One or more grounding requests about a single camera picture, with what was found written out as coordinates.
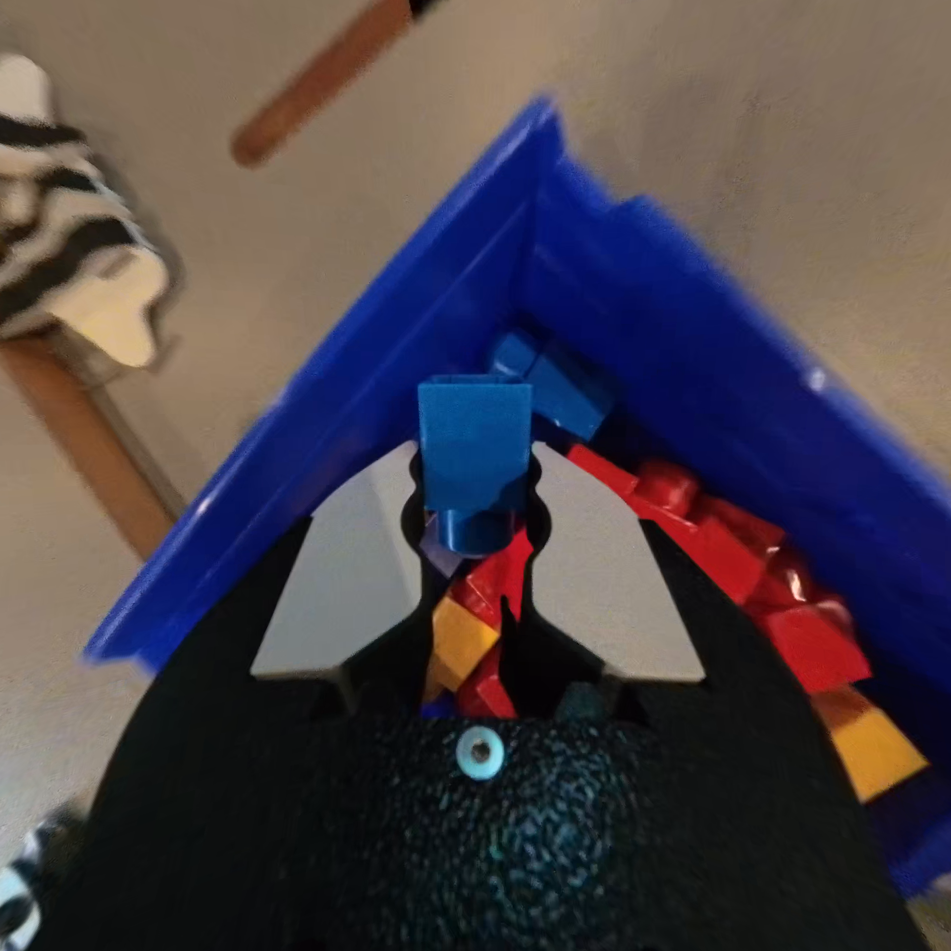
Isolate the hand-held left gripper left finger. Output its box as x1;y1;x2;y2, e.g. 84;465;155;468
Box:
250;442;435;708

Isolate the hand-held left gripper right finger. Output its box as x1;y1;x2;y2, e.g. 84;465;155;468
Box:
499;442;707;716

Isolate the black white striped piece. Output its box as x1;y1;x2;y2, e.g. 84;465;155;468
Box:
0;810;83;951

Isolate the pile of mega blocks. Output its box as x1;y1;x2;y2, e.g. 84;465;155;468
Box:
420;327;930;803

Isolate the blue mega block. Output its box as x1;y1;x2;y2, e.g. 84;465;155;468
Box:
418;375;536;557

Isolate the blue plastic bin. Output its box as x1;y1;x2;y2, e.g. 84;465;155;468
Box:
83;93;951;896

